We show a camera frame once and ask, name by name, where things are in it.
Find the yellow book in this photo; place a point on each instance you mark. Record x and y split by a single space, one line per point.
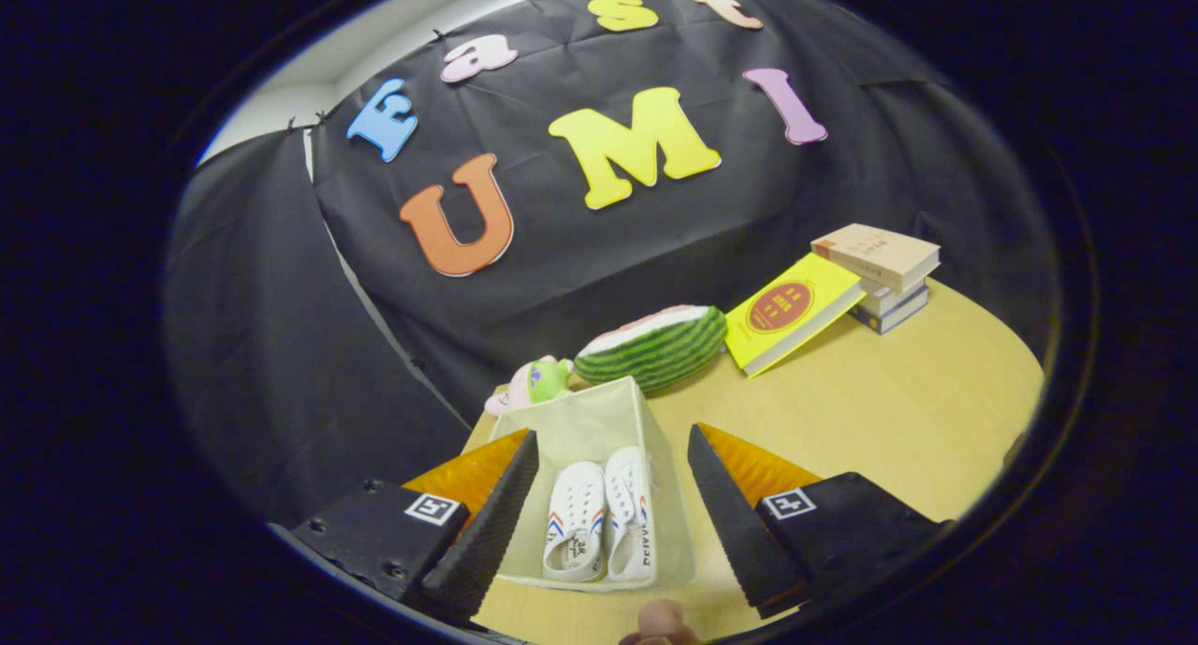
791 313

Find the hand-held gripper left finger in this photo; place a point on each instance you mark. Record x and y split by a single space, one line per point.
487 533

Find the white canvas shoe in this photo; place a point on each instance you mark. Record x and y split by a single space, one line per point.
574 523
632 514

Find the white book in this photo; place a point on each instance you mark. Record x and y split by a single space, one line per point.
891 298

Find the watermelon slice plush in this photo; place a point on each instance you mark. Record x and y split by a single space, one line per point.
655 350

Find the pink star plush toy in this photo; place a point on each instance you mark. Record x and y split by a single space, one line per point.
533 383

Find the tan book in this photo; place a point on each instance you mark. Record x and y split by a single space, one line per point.
880 252

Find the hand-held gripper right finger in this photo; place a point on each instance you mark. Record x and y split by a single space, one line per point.
735 533

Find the cream fabric storage box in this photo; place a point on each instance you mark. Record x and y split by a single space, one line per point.
590 420

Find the grey book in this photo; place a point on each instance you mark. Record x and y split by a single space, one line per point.
894 317

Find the black backdrop cloth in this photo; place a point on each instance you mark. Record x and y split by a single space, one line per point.
580 271

